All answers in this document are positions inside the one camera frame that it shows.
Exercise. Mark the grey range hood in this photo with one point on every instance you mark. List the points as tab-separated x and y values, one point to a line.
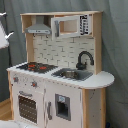
39	27

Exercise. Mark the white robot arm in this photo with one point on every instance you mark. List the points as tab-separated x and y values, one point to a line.
3	36

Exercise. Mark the red stove knob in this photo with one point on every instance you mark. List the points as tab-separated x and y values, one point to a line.
34	84
15	79

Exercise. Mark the wooden toy kitchen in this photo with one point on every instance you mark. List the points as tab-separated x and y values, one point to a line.
81	53

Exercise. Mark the grey toy sink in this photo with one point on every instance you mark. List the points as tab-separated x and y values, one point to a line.
82	75

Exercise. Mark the grey ice dispenser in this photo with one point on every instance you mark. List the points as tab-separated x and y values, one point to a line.
62	105

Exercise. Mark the metal pot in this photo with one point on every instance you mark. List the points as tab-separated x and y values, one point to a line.
70	74

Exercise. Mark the white fridge door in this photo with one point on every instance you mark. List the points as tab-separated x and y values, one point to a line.
53	121

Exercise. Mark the white oven door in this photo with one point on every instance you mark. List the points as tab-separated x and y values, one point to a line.
28	106

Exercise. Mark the left red stove knob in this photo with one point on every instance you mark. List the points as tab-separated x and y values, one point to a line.
15	79

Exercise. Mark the right red stove knob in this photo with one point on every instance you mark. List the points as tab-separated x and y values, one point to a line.
34	84

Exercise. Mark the white microwave door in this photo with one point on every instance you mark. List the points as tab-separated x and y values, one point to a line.
71	26

